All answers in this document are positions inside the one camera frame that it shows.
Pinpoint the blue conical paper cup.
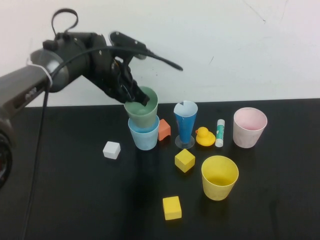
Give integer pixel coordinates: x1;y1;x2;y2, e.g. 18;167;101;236
173;100;199;150

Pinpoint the light blue plastic cup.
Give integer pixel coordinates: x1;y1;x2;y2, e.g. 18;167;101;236
127;115;161;151

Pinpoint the pink plastic cup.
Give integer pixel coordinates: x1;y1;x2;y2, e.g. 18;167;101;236
232;107;268;149

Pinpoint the yellow plastic cup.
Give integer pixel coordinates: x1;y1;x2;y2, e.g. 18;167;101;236
201;155;240;201

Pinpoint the yellow wooden cube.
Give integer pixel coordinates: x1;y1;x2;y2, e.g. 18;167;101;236
174;148;196;174
162;195;183;221

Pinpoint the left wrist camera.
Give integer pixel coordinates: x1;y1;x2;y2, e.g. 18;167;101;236
109;31;154;61

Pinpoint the white green glue stick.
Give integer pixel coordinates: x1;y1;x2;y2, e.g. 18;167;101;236
214;119;226;148

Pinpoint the white cube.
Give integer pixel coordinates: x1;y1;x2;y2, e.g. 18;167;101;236
102;140;122;160

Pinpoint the light green plastic cup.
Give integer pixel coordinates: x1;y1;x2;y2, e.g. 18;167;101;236
124;86;159;130

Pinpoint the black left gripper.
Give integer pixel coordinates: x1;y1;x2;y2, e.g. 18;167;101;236
88;34;151;107

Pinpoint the white zip tie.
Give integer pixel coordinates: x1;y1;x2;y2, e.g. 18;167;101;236
26;62;54;86

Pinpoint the yellow rubber duck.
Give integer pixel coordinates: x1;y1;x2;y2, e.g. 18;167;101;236
195;126;216;147

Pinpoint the orange arch block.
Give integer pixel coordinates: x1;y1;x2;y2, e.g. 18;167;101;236
157;118;172;142

